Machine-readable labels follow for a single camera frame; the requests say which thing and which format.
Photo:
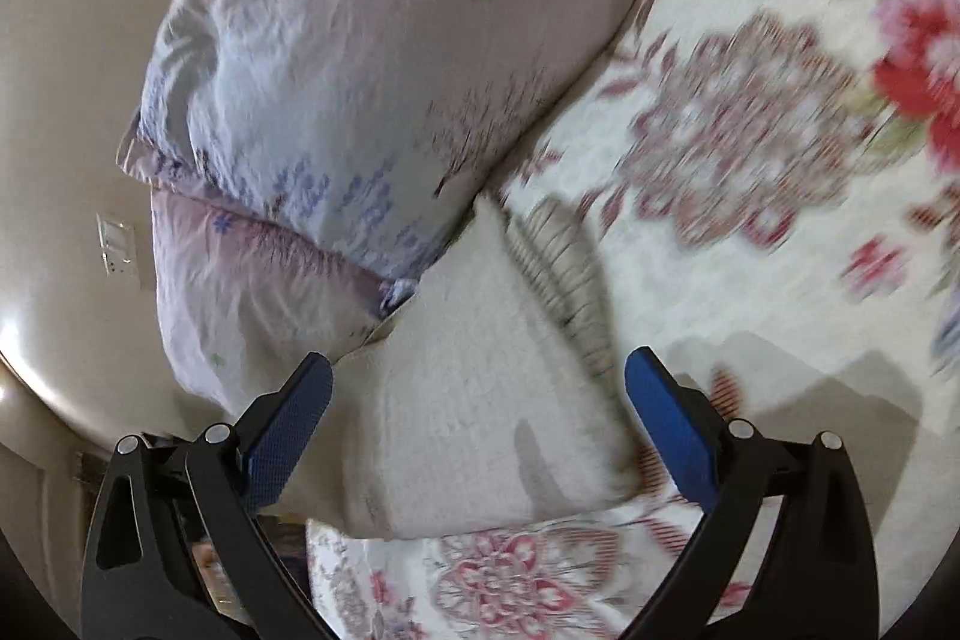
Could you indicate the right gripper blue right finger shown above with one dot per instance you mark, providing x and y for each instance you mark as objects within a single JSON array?
[{"x": 818, "y": 576}]

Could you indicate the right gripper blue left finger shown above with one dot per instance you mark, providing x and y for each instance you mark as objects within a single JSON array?
[{"x": 175, "y": 548}]

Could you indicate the beige cable-knit sweater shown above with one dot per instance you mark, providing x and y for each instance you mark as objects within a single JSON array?
[{"x": 491, "y": 401}]

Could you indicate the pink floral left pillow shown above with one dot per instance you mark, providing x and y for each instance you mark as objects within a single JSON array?
[{"x": 240, "y": 302}]

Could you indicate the white floral bed sheet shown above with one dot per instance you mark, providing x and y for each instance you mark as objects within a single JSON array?
[{"x": 772, "y": 186}]

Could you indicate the pink blue floral right pillow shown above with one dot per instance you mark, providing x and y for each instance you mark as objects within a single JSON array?
[{"x": 365, "y": 126}]

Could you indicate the white wall switch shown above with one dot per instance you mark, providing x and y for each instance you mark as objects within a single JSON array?
[{"x": 118, "y": 248}]

